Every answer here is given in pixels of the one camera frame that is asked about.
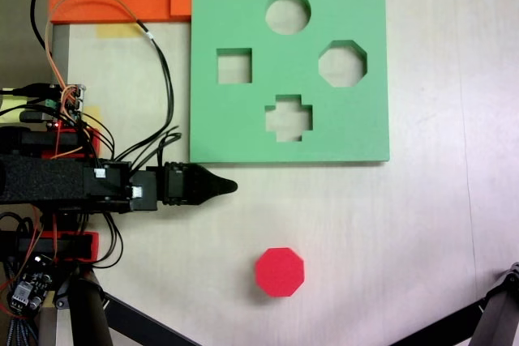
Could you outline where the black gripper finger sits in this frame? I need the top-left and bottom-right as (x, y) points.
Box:
(193, 164), (238, 206)

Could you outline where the red octagonal pillar block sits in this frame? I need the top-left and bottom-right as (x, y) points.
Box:
(254, 246), (306, 297)

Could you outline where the green shape sorter board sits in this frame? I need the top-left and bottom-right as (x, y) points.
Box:
(188, 0), (392, 167)

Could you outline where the red and black table clamp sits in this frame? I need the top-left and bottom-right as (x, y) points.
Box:
(0, 230), (101, 263)
(0, 126), (101, 160)

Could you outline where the black tripod brace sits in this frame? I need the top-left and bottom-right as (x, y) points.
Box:
(388, 301), (487, 346)
(101, 291), (202, 346)

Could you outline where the wide yellow tape strip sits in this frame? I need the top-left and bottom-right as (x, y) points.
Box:
(96, 23), (141, 38)

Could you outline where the small black converter board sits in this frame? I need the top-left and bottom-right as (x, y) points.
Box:
(7, 254), (56, 317)

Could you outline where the yellow sticky note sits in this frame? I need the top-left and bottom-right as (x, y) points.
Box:
(0, 94), (29, 123)

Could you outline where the grey tripod leg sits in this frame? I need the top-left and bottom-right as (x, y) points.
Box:
(470, 261), (519, 346)

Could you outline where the black motor cable bundle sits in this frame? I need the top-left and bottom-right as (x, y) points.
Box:
(113, 126), (182, 169)

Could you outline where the black base cable loop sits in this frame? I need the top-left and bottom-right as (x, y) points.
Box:
(91, 211), (124, 269)

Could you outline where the black wire with white connector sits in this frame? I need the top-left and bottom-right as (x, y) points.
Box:
(137, 19), (176, 160)

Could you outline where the circuit board with wires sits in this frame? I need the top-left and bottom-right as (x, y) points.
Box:
(44, 83), (88, 126)

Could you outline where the black USB cable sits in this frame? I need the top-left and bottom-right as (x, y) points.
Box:
(0, 83), (56, 98)

